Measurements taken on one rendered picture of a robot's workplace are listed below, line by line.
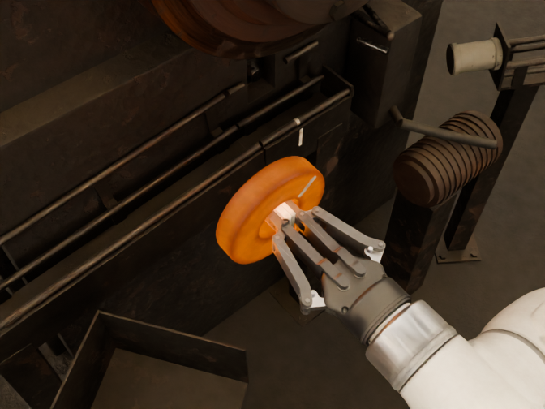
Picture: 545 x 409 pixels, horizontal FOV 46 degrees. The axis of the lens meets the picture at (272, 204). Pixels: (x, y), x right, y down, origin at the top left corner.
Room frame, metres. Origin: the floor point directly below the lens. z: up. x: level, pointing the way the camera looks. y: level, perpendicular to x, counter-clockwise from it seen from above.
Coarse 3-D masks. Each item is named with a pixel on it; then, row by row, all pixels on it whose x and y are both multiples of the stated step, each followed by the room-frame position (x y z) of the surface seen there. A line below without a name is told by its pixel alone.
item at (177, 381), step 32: (96, 320) 0.37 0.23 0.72; (128, 320) 0.37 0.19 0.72; (96, 352) 0.34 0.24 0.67; (128, 352) 0.37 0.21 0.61; (160, 352) 0.36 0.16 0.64; (192, 352) 0.35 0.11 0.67; (224, 352) 0.33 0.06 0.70; (64, 384) 0.28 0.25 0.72; (96, 384) 0.32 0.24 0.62; (128, 384) 0.33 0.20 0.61; (160, 384) 0.33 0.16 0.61; (192, 384) 0.32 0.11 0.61; (224, 384) 0.32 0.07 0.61
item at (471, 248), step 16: (512, 96) 0.92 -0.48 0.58; (528, 96) 0.92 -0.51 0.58; (496, 112) 0.95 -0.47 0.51; (512, 112) 0.92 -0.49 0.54; (512, 128) 0.92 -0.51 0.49; (512, 144) 0.92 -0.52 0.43; (496, 160) 0.92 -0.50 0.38; (480, 176) 0.92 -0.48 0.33; (496, 176) 0.92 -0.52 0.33; (464, 192) 0.95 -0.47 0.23; (480, 192) 0.92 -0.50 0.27; (464, 208) 0.93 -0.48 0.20; (480, 208) 0.92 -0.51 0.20; (448, 224) 0.96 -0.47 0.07; (464, 224) 0.92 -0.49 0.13; (448, 240) 0.93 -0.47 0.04; (464, 240) 0.92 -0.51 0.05; (448, 256) 0.90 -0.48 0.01; (464, 256) 0.90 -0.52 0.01; (480, 256) 0.90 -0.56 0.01
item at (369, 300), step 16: (352, 272) 0.37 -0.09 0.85; (368, 272) 0.37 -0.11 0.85; (384, 272) 0.37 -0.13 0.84; (336, 288) 0.35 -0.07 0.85; (352, 288) 0.35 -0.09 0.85; (368, 288) 0.33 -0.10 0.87; (384, 288) 0.33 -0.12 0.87; (400, 288) 0.34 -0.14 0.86; (336, 304) 0.33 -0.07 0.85; (352, 304) 0.32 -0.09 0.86; (368, 304) 0.31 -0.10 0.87; (384, 304) 0.31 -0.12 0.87; (400, 304) 0.31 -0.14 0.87; (352, 320) 0.31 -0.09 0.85; (368, 320) 0.30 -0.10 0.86; (368, 336) 0.29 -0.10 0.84
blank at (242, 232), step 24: (264, 168) 0.47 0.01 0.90; (288, 168) 0.47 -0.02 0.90; (312, 168) 0.49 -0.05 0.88; (240, 192) 0.44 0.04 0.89; (264, 192) 0.44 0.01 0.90; (288, 192) 0.46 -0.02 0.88; (312, 192) 0.49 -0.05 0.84; (240, 216) 0.42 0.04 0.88; (264, 216) 0.44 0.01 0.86; (240, 240) 0.41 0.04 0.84; (264, 240) 0.44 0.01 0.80
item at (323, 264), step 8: (288, 224) 0.43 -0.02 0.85; (288, 232) 0.42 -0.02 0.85; (296, 232) 0.42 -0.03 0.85; (288, 240) 0.41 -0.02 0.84; (296, 240) 0.41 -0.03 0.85; (304, 240) 0.41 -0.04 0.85; (296, 248) 0.40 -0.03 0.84; (304, 248) 0.39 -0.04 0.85; (312, 248) 0.40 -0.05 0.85; (304, 256) 0.39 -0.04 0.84; (312, 256) 0.38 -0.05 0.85; (320, 256) 0.38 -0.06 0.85; (312, 264) 0.38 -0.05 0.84; (320, 264) 0.37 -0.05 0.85; (328, 264) 0.37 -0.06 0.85; (312, 272) 0.38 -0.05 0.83; (320, 272) 0.37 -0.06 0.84; (328, 272) 0.36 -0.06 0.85; (336, 272) 0.36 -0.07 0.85; (320, 280) 0.37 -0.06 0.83; (336, 280) 0.35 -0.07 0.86; (344, 280) 0.35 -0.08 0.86; (344, 288) 0.34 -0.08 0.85
